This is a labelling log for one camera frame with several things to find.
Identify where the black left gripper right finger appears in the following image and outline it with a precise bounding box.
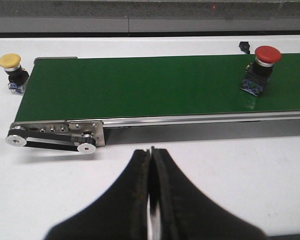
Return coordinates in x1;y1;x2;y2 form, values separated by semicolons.
150;148;268;240

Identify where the green conveyor belt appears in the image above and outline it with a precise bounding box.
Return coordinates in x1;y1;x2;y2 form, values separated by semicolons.
15;53;300;122

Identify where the aluminium conveyor side rail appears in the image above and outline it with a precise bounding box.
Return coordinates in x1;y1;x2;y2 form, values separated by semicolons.
102;111;300;128

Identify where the small black connector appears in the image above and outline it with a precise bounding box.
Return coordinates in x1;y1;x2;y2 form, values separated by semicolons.
238;41;250;55

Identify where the yellow mushroom push button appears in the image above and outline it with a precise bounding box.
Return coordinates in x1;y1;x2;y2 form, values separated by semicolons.
0;53;30;95

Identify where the red mushroom push button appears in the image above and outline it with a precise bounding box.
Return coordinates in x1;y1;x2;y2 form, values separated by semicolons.
240;45;282;97

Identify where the left grey stone counter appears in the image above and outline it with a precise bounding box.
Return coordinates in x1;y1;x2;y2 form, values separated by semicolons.
0;0;300;33

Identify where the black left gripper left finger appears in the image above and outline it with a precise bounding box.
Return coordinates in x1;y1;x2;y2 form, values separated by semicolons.
45;149;150;240

